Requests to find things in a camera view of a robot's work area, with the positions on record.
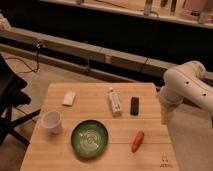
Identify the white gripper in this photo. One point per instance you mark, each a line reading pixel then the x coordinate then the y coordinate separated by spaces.
pixel 166 115

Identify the white plastic bottle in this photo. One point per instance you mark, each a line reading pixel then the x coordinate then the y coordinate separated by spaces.
pixel 115 102

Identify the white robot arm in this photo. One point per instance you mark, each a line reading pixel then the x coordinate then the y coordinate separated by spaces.
pixel 184 81

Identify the green ceramic bowl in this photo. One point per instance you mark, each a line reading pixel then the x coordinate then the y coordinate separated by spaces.
pixel 89 139

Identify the black rectangular block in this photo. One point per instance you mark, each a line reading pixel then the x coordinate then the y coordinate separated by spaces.
pixel 134 108

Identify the orange carrot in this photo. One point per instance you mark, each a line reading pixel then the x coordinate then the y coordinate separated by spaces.
pixel 137 141

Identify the white folded cloth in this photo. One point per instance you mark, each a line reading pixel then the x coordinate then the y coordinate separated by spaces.
pixel 69 98

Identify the white paper cup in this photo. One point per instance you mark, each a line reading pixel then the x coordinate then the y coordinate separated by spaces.
pixel 52 122

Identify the black office chair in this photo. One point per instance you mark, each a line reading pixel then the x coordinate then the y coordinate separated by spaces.
pixel 11 96

